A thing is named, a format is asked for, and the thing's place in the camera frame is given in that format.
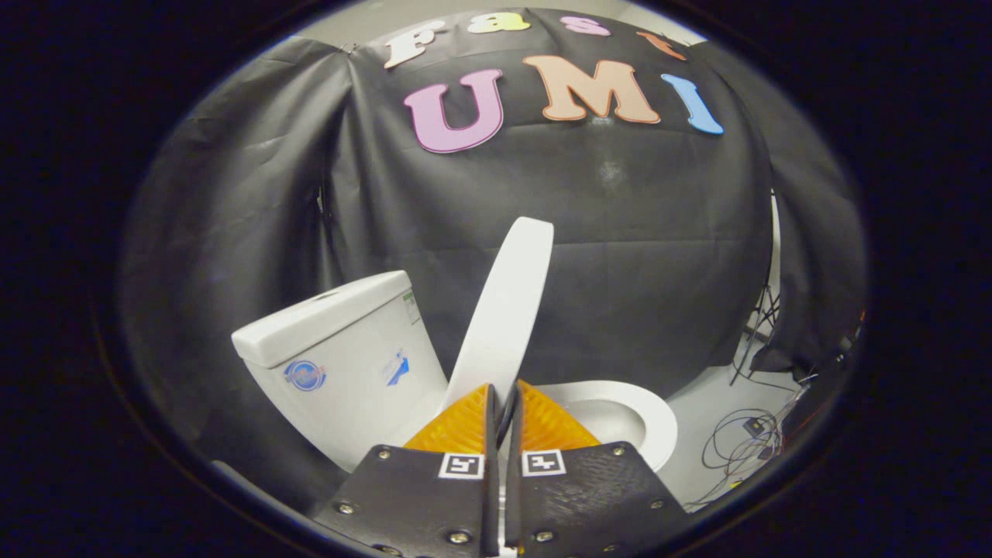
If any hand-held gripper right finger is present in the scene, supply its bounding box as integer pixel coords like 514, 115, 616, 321
504, 378, 691, 555

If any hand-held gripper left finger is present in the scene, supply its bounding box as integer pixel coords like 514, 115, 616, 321
314, 382, 501, 558

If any white toilet lid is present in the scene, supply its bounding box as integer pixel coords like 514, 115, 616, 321
442, 217, 555, 412

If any white toilet bowl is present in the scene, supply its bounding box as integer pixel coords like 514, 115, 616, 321
570, 398, 650, 450

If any white toilet seat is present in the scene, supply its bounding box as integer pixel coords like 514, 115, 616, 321
535, 380, 677, 472

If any black backdrop cloth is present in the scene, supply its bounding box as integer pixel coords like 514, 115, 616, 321
120, 8, 867, 512

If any black looped cable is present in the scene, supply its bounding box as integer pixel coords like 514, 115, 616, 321
700, 408, 784, 471

